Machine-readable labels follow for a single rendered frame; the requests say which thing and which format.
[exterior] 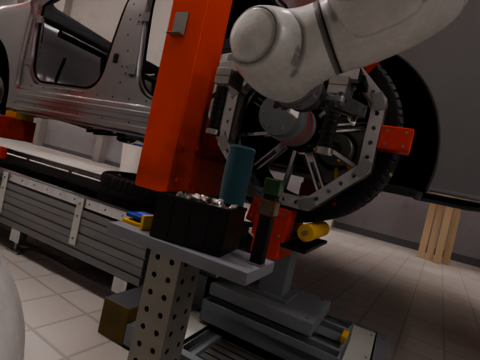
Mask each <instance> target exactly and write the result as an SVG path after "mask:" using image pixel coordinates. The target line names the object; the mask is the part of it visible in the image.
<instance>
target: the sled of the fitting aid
mask: <svg viewBox="0 0 480 360"><path fill-rule="evenodd" d="M199 319H201V320H203V321H205V322H207V323H209V324H211V325H213V326H216V327H218V328H220V329H222V330H224V331H226V332H228V333H230V334H233V335H234V336H237V337H239V338H240V339H243V340H245V341H247V342H249V343H251V344H253V345H255V346H258V347H260V348H262V349H264V350H266V351H268V352H270V353H273V354H275V355H277V356H279V357H281V358H283V359H286V360H342V359H343V357H344V354H345V351H346V348H347V346H348V344H349V341H350V338H351V333H352V329H353V326H354V322H353V321H350V320H348V319H345V318H342V317H340V316H337V315H335V314H332V313H329V312H328V313H327V314H326V316H325V317H324V318H323V320H322V321H321V323H320V324H319V325H318V327H317V328H316V330H315V331H314V333H313V334H312V335H311V337H309V336H307V335H304V334H302V333H299V332H297V331H294V330H293V329H290V328H288V327H285V326H283V325H281V324H278V323H276V322H274V321H271V320H269V319H266V318H264V317H262V316H259V315H258V314H255V313H253V312H250V311H248V310H246V309H243V308H241V307H239V306H236V305H234V304H231V303H229V302H227V301H224V300H223V299H220V298H218V297H215V296H212V295H211V296H209V297H206V298H205V299H203V303H202V306H201V312H200V316H199Z"/></svg>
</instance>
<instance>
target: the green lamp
mask: <svg viewBox="0 0 480 360"><path fill-rule="evenodd" d="M284 185H285V181H282V180H278V179H273V178H269V177H266V178H265V181H264V187H263V190H262V193H263V194H267V195H270V196H277V197H281V196H282V194H283V191H284Z"/></svg>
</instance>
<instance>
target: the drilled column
mask: <svg viewBox="0 0 480 360"><path fill-rule="evenodd" d="M199 270H200V269H199V268H197V267H195V266H192V265H189V264H186V263H184V262H182V261H179V260H177V259H174V258H171V257H169V256H166V255H164V254H161V253H159V252H157V251H154V250H151V252H150V255H149V262H148V265H147V269H146V275H145V279H144V285H143V289H142V293H141V298H140V302H139V308H138V312H137V315H136V322H135V325H134V332H133V335H132V339H131V346H130V349H129V355H128V359H127V360H180V358H181V352H182V348H183V345H184V339H185V335H186V329H187V325H188V322H189V316H190V312H191V306H192V302H193V299H194V293H195V289H196V283H197V279H198V276H199Z"/></svg>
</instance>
